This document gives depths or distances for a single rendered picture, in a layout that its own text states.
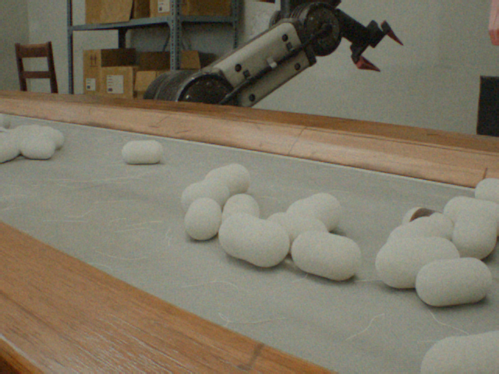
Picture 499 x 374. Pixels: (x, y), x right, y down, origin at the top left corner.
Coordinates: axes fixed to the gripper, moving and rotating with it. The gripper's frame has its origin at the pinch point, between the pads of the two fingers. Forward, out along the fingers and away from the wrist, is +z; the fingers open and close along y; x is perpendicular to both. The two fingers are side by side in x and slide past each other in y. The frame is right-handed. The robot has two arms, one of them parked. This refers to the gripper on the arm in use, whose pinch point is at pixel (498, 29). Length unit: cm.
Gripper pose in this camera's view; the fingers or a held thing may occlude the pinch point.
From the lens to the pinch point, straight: 43.1
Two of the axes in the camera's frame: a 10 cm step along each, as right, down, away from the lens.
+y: 7.1, 1.8, -6.8
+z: -5.5, 7.5, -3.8
